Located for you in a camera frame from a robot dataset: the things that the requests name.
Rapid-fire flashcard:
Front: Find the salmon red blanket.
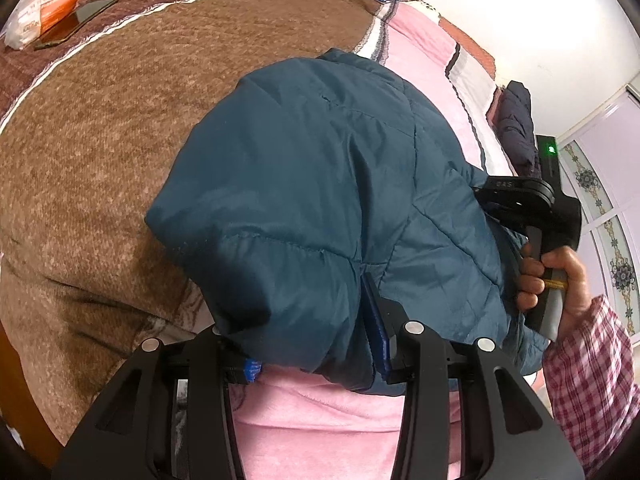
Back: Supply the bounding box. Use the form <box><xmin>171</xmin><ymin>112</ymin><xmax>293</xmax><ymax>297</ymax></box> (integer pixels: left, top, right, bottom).
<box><xmin>437</xmin><ymin>14</ymin><xmax>506</xmax><ymax>126</ymax></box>

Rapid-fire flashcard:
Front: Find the pink white striped blanket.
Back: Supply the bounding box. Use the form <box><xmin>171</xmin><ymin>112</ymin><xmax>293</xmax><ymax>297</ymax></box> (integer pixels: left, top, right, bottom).
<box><xmin>175</xmin><ymin>0</ymin><xmax>556</xmax><ymax>480</ymax></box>

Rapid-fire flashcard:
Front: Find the brown fleece blanket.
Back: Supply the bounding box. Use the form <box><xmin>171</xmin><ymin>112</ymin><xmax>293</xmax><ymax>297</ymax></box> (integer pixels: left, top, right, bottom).
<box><xmin>0</xmin><ymin>0</ymin><xmax>386</xmax><ymax>448</ymax></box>

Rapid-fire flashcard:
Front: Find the orange white plastic packet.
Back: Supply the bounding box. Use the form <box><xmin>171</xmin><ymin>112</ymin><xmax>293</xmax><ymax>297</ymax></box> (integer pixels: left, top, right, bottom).
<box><xmin>4</xmin><ymin>0</ymin><xmax>82</xmax><ymax>51</ymax></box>

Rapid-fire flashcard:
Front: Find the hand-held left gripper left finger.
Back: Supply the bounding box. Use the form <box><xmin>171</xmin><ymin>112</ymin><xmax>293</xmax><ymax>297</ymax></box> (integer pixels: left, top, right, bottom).
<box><xmin>52</xmin><ymin>327</ymin><xmax>263</xmax><ymax>480</ymax></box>

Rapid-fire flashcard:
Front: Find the black smartphone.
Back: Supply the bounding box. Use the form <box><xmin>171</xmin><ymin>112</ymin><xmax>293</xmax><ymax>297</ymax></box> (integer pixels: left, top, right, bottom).
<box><xmin>34</xmin><ymin>0</ymin><xmax>120</xmax><ymax>51</ymax></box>

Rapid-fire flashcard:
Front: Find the person's right hand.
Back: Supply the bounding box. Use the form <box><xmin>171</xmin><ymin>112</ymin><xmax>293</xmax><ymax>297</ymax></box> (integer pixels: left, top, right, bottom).
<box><xmin>515</xmin><ymin>244</ymin><xmax>592</xmax><ymax>334</ymax></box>

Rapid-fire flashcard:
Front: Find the black padded jacket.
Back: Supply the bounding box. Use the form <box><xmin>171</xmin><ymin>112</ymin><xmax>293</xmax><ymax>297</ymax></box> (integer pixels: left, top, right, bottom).
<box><xmin>496</xmin><ymin>80</ymin><xmax>537</xmax><ymax>178</ymax></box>

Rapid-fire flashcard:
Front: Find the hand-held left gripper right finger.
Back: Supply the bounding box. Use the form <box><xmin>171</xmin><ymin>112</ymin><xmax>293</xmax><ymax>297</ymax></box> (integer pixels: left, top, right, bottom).
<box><xmin>361</xmin><ymin>274</ymin><xmax>586</xmax><ymax>480</ymax></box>

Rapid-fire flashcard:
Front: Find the teal quilted jacket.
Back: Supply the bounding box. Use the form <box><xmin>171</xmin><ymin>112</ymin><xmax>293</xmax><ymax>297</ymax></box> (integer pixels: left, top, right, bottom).
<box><xmin>145</xmin><ymin>47</ymin><xmax>551</xmax><ymax>395</ymax></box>

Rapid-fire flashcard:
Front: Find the wooden bed frame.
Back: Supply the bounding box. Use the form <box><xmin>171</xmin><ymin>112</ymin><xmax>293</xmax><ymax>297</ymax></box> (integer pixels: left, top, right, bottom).
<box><xmin>0</xmin><ymin>317</ymin><xmax>68</xmax><ymax>468</ymax></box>

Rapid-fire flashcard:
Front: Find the lilac wardrobe with floral trim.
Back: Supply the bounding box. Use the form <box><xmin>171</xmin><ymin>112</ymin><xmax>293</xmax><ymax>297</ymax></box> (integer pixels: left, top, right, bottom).
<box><xmin>556</xmin><ymin>87</ymin><xmax>640</xmax><ymax>348</ymax></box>

